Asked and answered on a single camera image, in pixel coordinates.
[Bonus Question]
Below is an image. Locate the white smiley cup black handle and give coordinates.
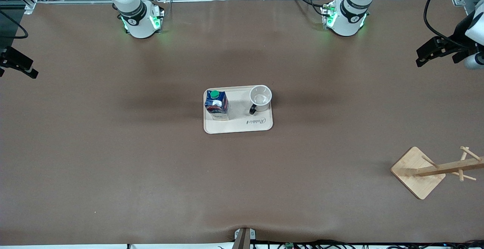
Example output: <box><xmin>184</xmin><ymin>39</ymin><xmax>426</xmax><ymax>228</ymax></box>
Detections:
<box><xmin>249</xmin><ymin>85</ymin><xmax>273</xmax><ymax>115</ymax></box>

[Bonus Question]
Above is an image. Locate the blue milk carton green cap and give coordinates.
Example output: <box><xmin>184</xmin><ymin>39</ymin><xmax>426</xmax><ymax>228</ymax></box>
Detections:
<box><xmin>205</xmin><ymin>90</ymin><xmax>230</xmax><ymax>121</ymax></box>

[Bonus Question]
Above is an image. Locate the wooden cup rack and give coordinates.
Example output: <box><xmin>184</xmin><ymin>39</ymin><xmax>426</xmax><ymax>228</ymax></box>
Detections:
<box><xmin>390</xmin><ymin>146</ymin><xmax>484</xmax><ymax>200</ymax></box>

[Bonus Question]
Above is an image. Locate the cream rectangular tray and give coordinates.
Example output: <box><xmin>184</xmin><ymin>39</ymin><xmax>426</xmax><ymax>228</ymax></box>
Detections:
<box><xmin>203</xmin><ymin>85</ymin><xmax>274</xmax><ymax>134</ymax></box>

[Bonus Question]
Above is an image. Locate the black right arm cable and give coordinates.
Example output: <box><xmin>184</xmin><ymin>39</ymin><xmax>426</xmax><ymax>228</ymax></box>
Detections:
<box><xmin>0</xmin><ymin>10</ymin><xmax>29</xmax><ymax>40</ymax></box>

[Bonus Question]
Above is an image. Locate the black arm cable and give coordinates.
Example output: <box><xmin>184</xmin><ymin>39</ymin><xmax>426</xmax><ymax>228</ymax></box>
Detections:
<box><xmin>0</xmin><ymin>10</ymin><xmax>29</xmax><ymax>40</ymax></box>
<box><xmin>423</xmin><ymin>0</ymin><xmax>469</xmax><ymax>49</ymax></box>

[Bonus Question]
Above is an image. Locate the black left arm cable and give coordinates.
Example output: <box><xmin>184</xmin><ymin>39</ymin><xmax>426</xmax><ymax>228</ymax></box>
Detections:
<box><xmin>423</xmin><ymin>0</ymin><xmax>469</xmax><ymax>49</ymax></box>

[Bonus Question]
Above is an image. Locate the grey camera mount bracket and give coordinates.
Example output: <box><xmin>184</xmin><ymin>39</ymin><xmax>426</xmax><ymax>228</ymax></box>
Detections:
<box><xmin>232</xmin><ymin>227</ymin><xmax>257</xmax><ymax>249</ymax></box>

